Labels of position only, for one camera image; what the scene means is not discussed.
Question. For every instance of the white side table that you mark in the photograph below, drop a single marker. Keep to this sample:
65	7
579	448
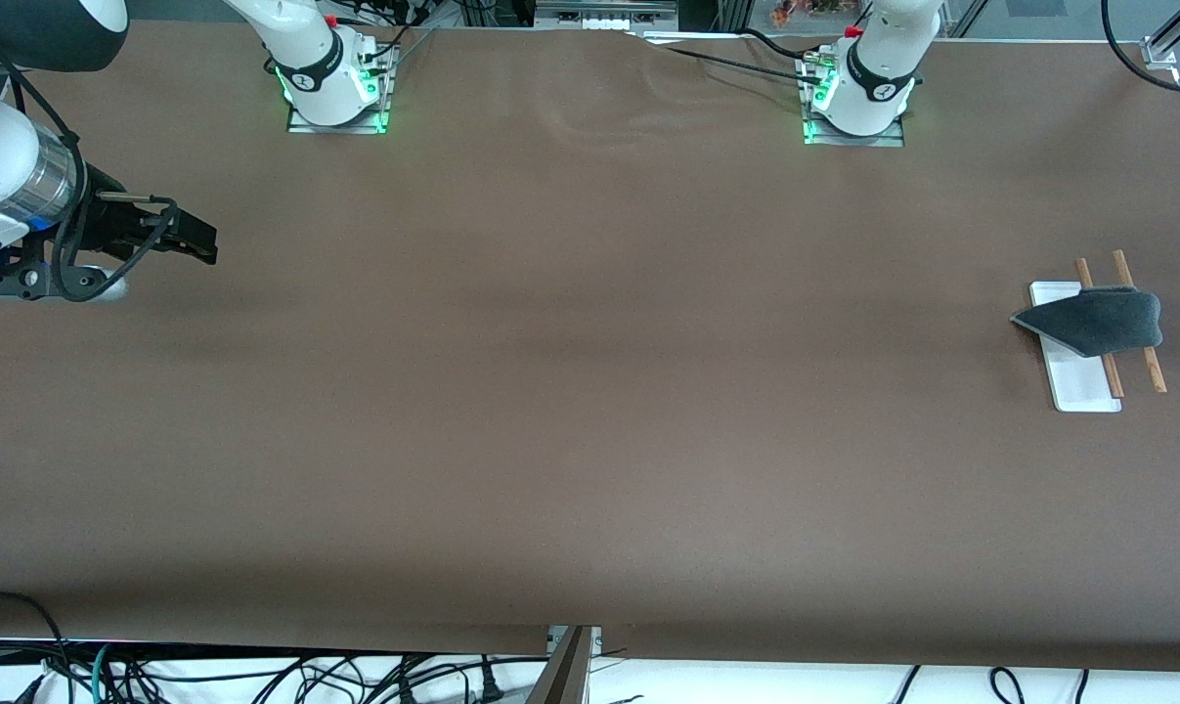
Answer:
746	686

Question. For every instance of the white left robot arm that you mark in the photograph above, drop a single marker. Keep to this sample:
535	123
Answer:
878	68

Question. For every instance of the orange plant decoration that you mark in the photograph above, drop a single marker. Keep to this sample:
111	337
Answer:
795	12

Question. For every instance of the grey power strip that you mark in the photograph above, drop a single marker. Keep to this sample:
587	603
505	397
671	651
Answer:
604	18

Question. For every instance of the aluminium strut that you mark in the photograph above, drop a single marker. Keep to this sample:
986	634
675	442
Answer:
565	675

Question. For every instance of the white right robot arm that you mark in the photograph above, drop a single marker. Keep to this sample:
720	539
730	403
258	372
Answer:
316	59

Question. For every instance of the grey terry towel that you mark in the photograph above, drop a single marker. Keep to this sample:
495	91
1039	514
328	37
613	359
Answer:
1098	321

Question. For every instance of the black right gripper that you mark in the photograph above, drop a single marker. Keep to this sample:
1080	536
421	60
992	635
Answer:
110	223

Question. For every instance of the thin silver metal rod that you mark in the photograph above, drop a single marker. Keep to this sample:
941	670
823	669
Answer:
125	197

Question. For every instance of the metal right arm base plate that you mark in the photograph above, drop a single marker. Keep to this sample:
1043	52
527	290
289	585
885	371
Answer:
340	128

